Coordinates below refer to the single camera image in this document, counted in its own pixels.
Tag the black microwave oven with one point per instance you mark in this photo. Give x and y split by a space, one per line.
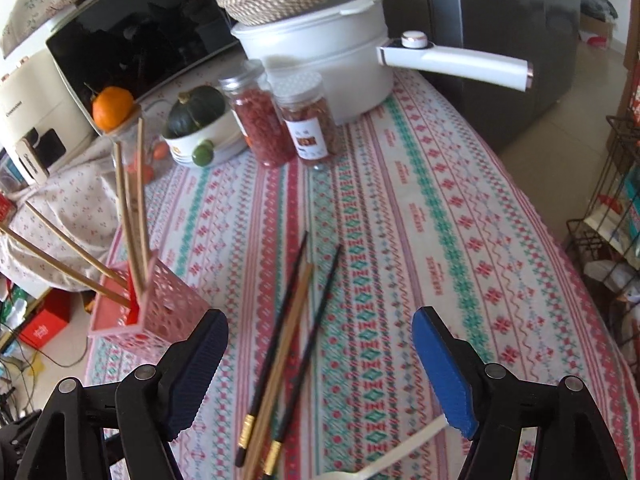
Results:
135 30

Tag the black chopstick gold band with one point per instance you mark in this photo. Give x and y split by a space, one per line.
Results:
280 325
310 340

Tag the short jar with red label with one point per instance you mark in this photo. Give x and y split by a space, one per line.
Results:
312 125

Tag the tall jar of red berries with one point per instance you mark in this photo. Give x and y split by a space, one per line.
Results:
260 120

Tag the pink perforated plastic basket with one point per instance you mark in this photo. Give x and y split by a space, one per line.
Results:
160 310

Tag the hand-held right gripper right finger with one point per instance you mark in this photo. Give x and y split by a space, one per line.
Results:
445 370

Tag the clear jar of small oranges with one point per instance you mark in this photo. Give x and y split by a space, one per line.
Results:
152 155

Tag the patterned striped tablecloth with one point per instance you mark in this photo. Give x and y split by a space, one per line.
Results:
425 210

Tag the red cardboard box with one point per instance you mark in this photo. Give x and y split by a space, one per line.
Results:
45 320

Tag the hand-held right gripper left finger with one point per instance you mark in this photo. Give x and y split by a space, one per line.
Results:
192 375

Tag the brown cardboard box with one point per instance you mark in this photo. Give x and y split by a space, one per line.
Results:
597 30

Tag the grey refrigerator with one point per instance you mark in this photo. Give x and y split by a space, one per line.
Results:
500 35

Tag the floral cover cloth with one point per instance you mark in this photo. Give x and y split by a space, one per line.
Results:
65 185

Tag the wooden chopstick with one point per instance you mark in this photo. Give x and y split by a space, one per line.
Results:
142 190
75 245
280 365
60 267
127 215

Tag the white electric cooking pot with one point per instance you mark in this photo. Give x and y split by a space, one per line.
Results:
325 65

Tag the white plastic spoon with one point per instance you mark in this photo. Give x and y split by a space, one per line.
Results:
395 452

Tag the dark green squash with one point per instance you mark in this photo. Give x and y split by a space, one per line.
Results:
195 110

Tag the orange mandarin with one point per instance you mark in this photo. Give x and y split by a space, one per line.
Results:
112 109

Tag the white air fryer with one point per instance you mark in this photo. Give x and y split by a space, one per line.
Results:
40 125

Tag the dark cloth bundle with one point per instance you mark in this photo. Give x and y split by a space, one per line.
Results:
599 2

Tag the stacked white bowls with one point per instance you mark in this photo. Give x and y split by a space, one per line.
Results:
220 147

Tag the red tin box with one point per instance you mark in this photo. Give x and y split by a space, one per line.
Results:
5 207

